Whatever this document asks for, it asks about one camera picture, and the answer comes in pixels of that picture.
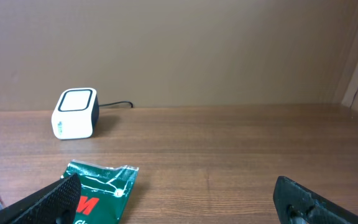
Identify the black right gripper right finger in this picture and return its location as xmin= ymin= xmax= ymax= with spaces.
xmin=273 ymin=176 xmax=358 ymax=224

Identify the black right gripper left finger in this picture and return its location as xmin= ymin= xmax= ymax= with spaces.
xmin=0 ymin=174 xmax=81 ymax=224

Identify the green 3M gloves package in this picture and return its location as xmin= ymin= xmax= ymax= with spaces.
xmin=62 ymin=160 xmax=139 ymax=224

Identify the white barcode scanner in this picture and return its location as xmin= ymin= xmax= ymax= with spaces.
xmin=51 ymin=88 xmax=99 ymax=140

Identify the black scanner cable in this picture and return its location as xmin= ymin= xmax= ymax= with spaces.
xmin=98 ymin=100 xmax=134 ymax=109

